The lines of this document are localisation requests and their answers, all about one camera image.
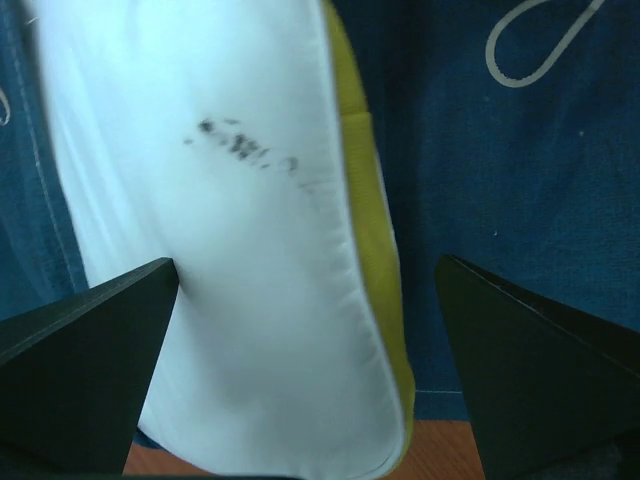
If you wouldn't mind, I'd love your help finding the white pillow yellow edge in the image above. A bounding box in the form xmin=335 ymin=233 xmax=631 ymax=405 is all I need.
xmin=31 ymin=1 xmax=414 ymax=479

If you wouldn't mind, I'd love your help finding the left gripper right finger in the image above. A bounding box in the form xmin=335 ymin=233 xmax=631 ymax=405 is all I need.
xmin=435 ymin=255 xmax=639 ymax=473

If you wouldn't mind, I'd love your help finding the dark blue pillowcase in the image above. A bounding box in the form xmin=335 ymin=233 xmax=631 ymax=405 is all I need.
xmin=0 ymin=0 xmax=640 ymax=451

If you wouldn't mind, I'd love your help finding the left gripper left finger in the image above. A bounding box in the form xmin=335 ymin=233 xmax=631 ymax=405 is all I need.
xmin=1 ymin=258 xmax=179 ymax=473

